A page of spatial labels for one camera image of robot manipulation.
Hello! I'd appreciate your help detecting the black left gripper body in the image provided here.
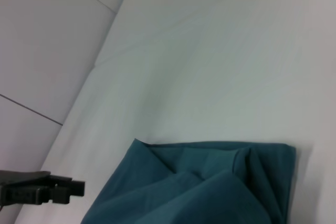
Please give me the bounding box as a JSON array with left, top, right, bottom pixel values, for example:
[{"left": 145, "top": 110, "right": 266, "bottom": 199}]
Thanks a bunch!
[{"left": 0, "top": 170, "right": 52, "bottom": 207}]

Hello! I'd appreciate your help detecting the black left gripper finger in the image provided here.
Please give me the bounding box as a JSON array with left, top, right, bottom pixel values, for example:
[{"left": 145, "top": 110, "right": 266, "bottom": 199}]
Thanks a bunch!
[
  {"left": 48, "top": 175, "right": 86, "bottom": 198},
  {"left": 36, "top": 185, "right": 71, "bottom": 206}
]

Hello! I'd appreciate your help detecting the teal FREE print T-shirt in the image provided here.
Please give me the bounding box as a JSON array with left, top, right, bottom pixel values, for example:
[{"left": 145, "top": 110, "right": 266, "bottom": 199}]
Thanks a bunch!
[{"left": 80, "top": 137, "right": 297, "bottom": 224}]

